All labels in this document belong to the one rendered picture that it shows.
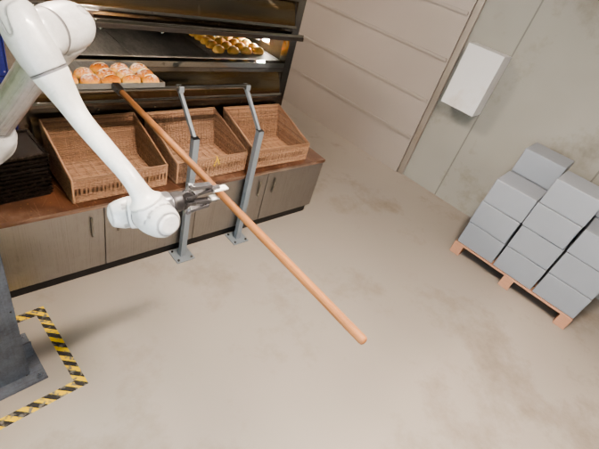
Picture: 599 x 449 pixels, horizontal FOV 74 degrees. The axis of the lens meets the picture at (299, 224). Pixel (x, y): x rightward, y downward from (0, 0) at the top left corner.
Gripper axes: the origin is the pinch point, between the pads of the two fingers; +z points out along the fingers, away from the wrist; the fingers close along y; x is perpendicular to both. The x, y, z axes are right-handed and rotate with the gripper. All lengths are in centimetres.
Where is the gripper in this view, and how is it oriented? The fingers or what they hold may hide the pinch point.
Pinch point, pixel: (218, 191)
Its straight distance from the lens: 159.7
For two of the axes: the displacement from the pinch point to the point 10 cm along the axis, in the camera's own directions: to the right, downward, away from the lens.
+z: 7.2, -2.4, 6.5
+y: -2.6, 7.7, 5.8
